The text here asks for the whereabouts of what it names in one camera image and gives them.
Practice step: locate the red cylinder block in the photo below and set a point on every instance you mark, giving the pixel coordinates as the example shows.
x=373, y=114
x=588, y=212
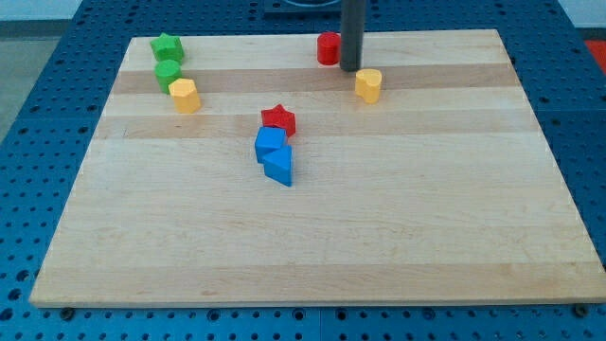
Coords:
x=328, y=48

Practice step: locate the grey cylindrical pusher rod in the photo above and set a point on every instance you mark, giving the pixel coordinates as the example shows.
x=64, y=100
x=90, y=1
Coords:
x=352, y=29

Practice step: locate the yellow hexagon block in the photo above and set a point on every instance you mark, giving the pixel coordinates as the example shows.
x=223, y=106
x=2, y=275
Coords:
x=185, y=96

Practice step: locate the blue triangle block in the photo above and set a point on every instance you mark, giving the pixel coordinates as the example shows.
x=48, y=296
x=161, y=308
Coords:
x=278, y=165

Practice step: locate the green star block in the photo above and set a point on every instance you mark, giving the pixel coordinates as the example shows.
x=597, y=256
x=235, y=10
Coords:
x=167, y=47

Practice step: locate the green cylinder block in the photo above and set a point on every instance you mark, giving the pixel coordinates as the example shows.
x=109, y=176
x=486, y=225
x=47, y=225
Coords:
x=166, y=72

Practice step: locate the red star block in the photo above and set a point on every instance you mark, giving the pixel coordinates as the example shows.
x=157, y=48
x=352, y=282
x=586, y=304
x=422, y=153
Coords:
x=279, y=117

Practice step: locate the blue cube block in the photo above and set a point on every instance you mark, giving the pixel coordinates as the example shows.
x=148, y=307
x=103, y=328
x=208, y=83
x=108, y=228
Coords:
x=268, y=140

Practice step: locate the yellow heart block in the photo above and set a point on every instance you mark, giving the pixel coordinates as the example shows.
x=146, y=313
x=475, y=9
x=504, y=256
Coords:
x=368, y=84

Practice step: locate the wooden board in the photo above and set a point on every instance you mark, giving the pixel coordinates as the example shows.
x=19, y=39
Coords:
x=444, y=192

